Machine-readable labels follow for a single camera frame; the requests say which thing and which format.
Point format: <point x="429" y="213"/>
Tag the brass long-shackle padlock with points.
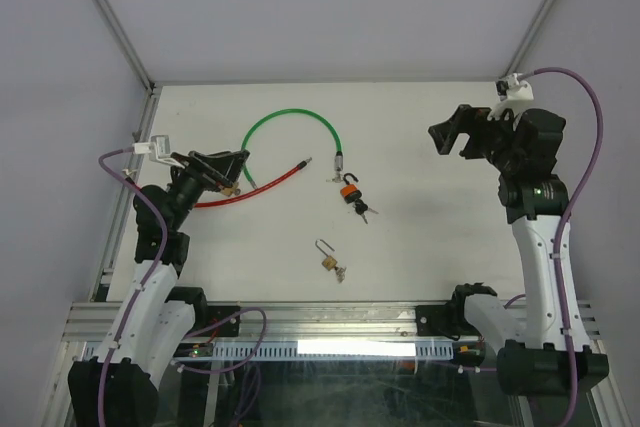
<point x="329" y="262"/>

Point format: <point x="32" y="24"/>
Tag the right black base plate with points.
<point x="443" y="321"/>

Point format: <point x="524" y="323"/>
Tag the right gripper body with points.
<point x="489" y="139"/>

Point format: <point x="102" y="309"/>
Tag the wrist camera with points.
<point x="515" y="96"/>
<point x="157" y="149"/>

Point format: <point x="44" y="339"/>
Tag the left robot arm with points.
<point x="119" y="384"/>

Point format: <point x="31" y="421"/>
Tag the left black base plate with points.
<point x="217" y="321"/>

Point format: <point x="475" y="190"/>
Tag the green cable lock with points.
<point x="293" y="127"/>

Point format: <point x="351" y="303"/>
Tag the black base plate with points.
<point x="217" y="321"/>
<point x="443" y="321"/>

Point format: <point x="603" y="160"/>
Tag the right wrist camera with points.
<point x="515" y="96"/>

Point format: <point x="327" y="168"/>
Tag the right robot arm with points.
<point x="549" y="353"/>

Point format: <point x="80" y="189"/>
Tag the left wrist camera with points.
<point x="157" y="149"/>

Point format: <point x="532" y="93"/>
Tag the aluminium front rail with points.
<point x="384" y="320"/>

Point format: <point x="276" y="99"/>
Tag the silver keys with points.
<point x="340" y="273"/>

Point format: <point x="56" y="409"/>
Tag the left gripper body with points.
<point x="213" y="177"/>

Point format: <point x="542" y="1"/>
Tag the orange black padlock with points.
<point x="350" y="192"/>

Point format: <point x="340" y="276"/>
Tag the brass padlock near red cable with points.
<point x="230" y="191"/>

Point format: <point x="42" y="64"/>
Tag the white slotted cable duct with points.
<point x="318" y="350"/>

